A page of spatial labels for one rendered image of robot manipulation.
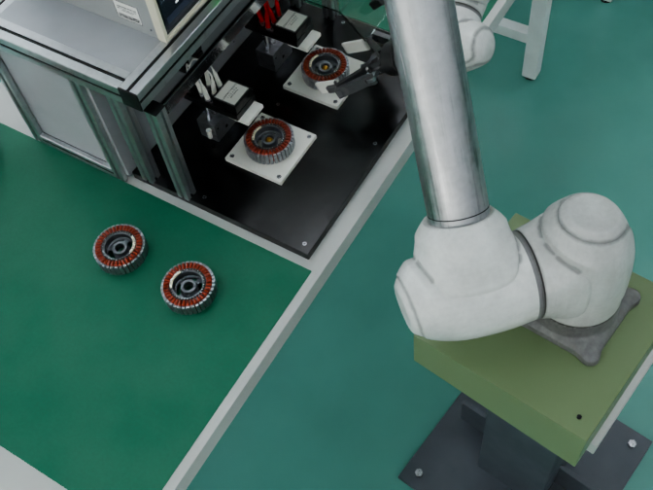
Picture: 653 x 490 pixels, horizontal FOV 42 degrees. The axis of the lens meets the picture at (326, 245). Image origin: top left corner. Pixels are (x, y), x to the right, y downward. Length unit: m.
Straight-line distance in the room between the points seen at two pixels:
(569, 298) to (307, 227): 0.63
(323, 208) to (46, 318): 0.62
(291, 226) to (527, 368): 0.59
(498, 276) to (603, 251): 0.17
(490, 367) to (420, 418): 0.90
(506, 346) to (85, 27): 1.02
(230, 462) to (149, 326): 0.75
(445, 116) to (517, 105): 1.75
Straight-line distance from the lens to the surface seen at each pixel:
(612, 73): 3.20
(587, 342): 1.57
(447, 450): 2.39
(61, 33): 1.83
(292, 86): 2.06
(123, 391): 1.75
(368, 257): 2.67
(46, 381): 1.81
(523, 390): 1.54
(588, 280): 1.42
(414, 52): 1.29
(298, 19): 2.01
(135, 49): 1.74
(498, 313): 1.39
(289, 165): 1.91
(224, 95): 1.88
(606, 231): 1.40
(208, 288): 1.76
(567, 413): 1.53
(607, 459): 2.44
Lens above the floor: 2.27
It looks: 57 degrees down
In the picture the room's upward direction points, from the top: 10 degrees counter-clockwise
